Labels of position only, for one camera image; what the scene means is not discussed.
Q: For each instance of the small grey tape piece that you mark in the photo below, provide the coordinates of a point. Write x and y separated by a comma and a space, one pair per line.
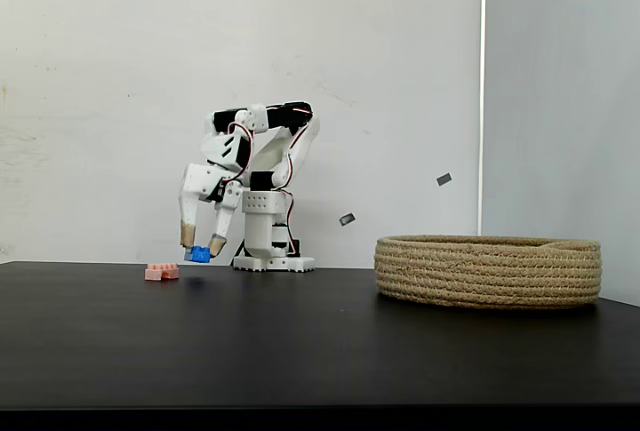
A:
347, 219
444, 179

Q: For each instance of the blue lego block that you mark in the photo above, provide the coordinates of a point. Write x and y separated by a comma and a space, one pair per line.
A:
200, 255

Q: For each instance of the pink lego block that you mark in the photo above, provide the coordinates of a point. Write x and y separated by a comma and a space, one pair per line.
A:
162, 272

